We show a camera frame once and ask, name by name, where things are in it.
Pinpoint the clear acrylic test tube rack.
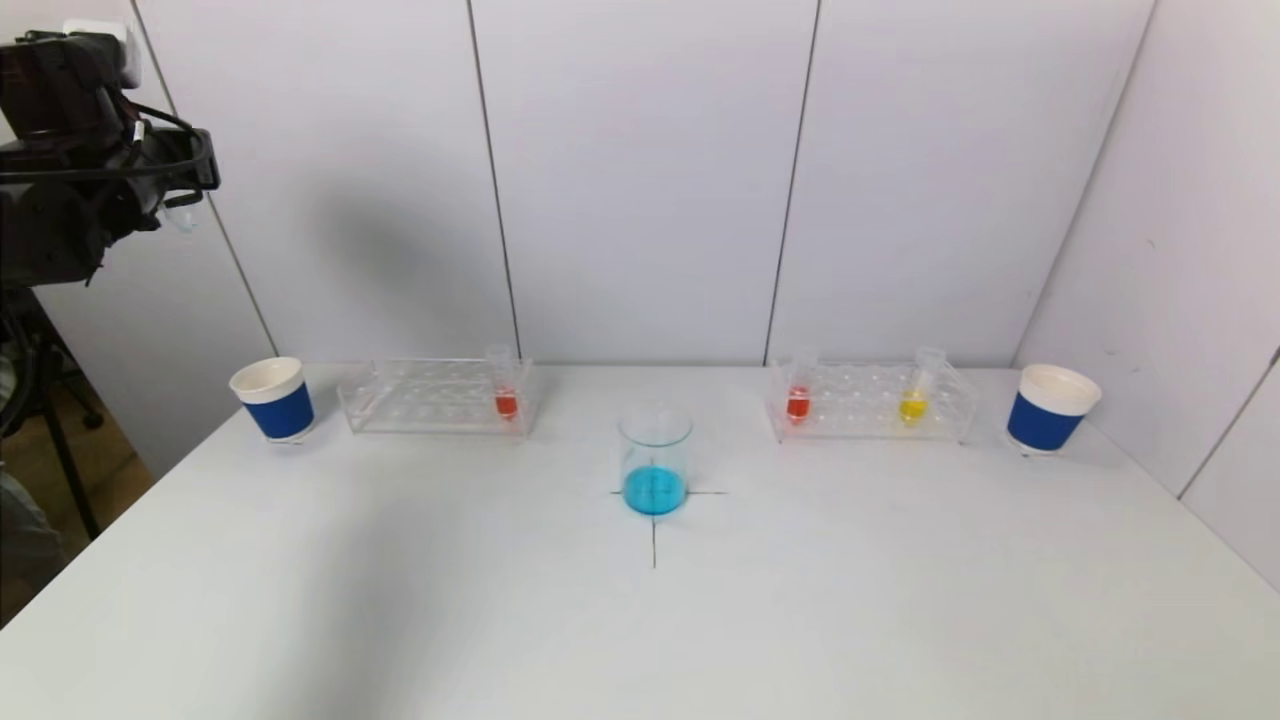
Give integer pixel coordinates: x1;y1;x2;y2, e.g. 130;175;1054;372
338;360;538;438
766;362;977;444

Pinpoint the clear glass beaker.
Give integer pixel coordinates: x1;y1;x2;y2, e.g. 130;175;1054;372
617;402;693;517

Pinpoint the black tripod stand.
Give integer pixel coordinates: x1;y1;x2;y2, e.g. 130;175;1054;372
0;290;106;541

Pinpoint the test tube with red pigment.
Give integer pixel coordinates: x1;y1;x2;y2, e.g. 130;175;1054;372
785;347;819;425
488;345;521;421

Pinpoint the grey trouser leg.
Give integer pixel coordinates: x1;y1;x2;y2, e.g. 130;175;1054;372
0;470;63;601

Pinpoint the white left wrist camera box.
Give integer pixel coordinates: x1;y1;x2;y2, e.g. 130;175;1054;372
62;18;141;91

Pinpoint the test tube with yellow pigment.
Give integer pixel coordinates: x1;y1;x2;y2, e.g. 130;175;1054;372
897;347;945;427

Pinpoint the white paper cup blue sleeve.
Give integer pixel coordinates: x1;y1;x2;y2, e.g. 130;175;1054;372
229;357;317;444
1006;364;1102;456

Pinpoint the thin black camera cable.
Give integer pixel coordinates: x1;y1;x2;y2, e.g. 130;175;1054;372
0;100;216;183

